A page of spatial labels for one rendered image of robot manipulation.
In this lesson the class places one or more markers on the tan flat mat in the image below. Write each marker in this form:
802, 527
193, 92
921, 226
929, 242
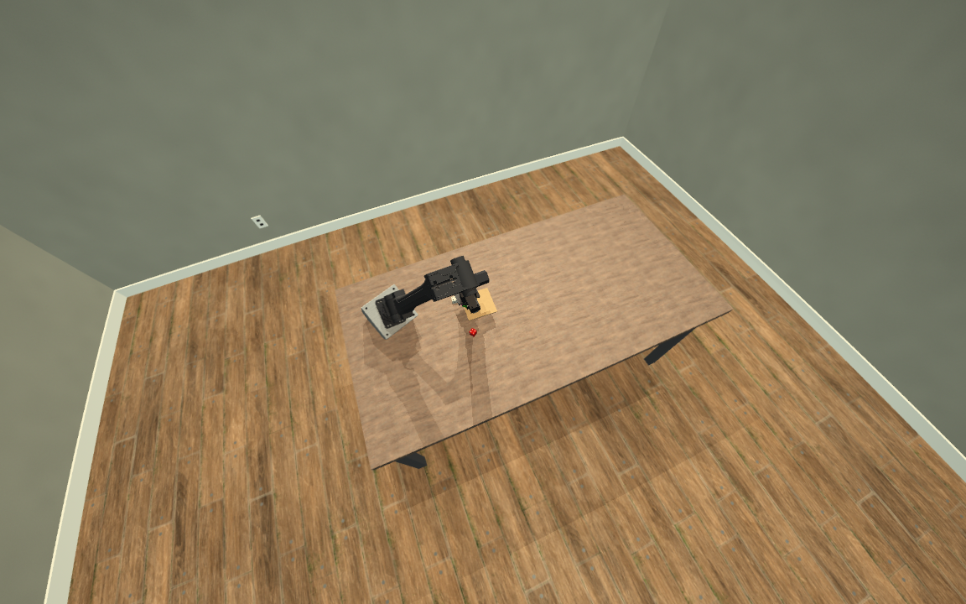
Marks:
486, 305

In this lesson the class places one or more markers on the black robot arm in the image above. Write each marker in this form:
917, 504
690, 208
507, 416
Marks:
451, 280

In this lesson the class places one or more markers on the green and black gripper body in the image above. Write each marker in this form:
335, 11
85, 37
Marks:
457, 296

